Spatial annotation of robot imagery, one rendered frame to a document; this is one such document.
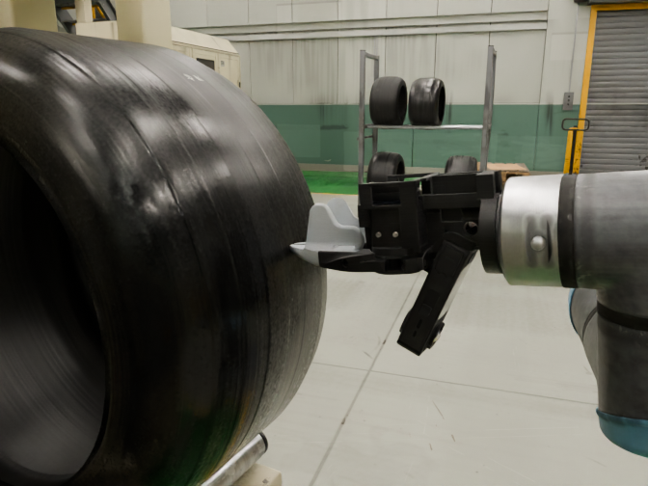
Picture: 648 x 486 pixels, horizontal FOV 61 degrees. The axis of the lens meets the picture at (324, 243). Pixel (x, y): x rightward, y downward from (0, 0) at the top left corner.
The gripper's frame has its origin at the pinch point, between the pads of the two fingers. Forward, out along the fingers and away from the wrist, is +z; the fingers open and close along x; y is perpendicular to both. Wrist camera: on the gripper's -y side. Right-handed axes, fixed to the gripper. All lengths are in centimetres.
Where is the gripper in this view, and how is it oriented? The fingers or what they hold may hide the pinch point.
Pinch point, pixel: (303, 254)
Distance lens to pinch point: 56.0
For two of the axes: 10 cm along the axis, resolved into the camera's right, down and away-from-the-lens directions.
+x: -4.7, 2.2, -8.5
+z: -8.7, 0.0, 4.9
